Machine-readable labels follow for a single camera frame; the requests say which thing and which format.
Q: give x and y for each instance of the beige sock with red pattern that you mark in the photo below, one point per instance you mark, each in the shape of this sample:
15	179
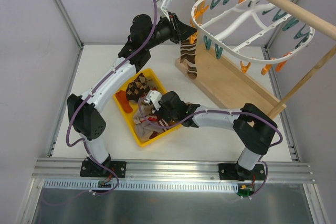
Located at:
144	118

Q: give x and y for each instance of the brown white striped sock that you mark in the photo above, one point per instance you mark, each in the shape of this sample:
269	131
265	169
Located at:
188	54

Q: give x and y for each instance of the wooden hanger stand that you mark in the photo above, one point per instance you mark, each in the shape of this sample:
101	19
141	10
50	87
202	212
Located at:
224	83

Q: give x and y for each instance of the white round clip hanger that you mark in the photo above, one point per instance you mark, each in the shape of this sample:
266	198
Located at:
235	26

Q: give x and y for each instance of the grey sock with striped cuff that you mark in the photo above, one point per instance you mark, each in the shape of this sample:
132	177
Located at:
146	135

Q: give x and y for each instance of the perforated cable duct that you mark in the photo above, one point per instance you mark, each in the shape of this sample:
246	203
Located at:
82	184

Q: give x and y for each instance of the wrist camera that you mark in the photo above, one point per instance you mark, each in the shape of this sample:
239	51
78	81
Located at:
163	7
153	97

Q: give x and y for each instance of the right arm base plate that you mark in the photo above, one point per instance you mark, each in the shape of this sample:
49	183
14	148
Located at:
227	171

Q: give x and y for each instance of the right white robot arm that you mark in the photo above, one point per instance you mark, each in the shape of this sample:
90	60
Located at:
253	127

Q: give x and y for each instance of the green circuit board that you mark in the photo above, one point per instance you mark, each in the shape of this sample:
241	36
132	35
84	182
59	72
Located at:
245	191

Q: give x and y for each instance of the teal clothes peg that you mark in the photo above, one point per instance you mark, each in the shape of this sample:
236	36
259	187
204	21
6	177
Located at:
207	42
218	51

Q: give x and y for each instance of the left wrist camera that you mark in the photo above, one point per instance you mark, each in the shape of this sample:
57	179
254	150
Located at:
163	7

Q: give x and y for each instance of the aluminium mounting rail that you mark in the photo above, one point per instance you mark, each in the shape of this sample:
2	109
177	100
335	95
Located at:
194	171

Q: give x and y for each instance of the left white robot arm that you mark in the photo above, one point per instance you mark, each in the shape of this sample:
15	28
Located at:
84	111

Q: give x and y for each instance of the brown argyle sock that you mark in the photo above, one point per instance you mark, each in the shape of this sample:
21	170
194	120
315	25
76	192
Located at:
139	88

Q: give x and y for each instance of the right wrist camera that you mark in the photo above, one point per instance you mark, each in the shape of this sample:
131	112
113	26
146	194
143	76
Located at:
153	97

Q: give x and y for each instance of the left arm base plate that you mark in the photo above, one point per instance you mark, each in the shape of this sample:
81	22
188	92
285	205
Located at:
91	169

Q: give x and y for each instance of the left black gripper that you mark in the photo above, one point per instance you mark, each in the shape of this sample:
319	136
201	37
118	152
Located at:
177	30

